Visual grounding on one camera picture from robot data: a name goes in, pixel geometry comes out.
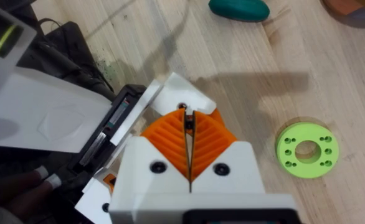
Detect finger of the bare white left gripper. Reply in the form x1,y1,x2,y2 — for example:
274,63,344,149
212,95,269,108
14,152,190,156
150,72,217,116

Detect finger of the white orange left gripper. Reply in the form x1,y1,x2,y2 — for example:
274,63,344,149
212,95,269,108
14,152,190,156
74,173,117,224

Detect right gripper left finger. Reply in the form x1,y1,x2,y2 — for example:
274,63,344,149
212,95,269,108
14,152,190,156
109,108,192,218

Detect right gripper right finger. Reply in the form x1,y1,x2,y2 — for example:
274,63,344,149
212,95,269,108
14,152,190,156
190,108,266,194

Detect teal toy vegetable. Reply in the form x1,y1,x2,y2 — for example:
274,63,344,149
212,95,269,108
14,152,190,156
207,0,271,23

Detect green disc with holes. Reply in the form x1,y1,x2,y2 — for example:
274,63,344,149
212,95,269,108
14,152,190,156
275,121,340,180

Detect orange toy tub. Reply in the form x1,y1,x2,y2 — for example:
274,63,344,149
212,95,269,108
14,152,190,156
321,0,365,19

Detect dark cable with white end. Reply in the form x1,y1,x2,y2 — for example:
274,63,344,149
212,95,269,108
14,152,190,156
4,173,62,218
0,166,50,200

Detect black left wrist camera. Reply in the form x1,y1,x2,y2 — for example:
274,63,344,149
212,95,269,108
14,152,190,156
16,17,116,101

